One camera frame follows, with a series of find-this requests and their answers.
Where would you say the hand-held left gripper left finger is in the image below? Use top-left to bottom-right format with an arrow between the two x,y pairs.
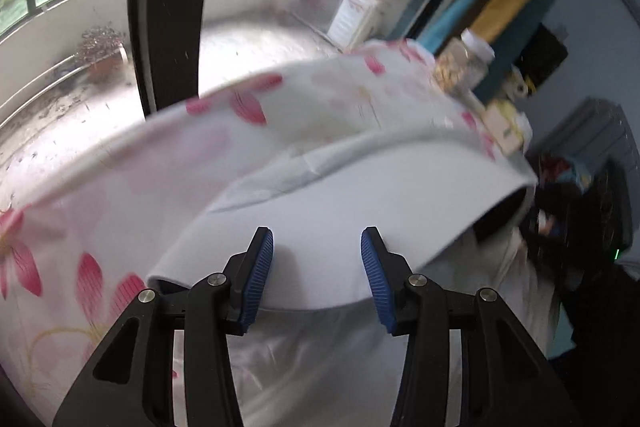
52,227 -> 275,427

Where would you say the floral tablecloth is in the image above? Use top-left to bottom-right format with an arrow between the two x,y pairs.
0,39 -> 531,427

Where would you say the clear jar with white lid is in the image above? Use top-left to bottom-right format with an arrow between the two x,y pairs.
432,29 -> 496,95

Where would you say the yellow tissue pack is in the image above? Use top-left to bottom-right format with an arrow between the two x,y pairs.
482,99 -> 531,155

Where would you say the white hooded jacket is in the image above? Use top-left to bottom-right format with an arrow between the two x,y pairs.
145,127 -> 576,427

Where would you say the potted plant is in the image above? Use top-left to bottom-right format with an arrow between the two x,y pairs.
77,24 -> 128,82

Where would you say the white mug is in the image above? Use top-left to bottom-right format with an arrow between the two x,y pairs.
505,72 -> 533,100

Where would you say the white air conditioner unit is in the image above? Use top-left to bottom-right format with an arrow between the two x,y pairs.
290,0 -> 388,50

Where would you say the black window post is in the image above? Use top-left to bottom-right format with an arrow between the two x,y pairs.
127,0 -> 223,115

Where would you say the blue curtain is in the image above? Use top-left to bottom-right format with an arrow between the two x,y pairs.
390,0 -> 546,102

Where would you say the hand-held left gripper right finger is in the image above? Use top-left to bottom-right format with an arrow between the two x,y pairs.
361,227 -> 583,427

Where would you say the black appliance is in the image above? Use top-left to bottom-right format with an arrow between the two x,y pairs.
520,24 -> 568,82

